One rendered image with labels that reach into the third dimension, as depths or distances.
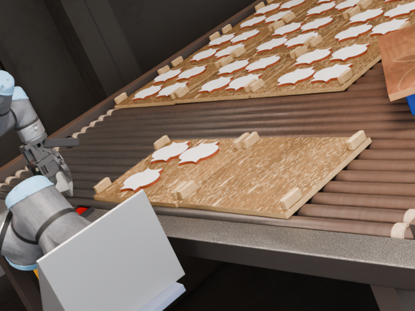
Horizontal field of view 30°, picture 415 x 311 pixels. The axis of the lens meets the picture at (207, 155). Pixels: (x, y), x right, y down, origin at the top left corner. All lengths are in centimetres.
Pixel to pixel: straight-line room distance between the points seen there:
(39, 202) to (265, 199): 54
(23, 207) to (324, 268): 71
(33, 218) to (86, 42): 310
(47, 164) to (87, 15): 267
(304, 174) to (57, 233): 61
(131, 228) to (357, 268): 52
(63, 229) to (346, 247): 63
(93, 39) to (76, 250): 325
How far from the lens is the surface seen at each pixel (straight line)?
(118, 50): 494
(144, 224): 176
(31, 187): 184
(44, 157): 228
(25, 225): 184
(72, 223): 178
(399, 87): 192
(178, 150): 240
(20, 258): 196
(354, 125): 213
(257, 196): 190
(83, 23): 483
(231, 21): 389
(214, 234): 186
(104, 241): 172
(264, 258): 173
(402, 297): 157
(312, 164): 194
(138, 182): 229
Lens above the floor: 171
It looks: 20 degrees down
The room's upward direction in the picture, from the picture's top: 24 degrees counter-clockwise
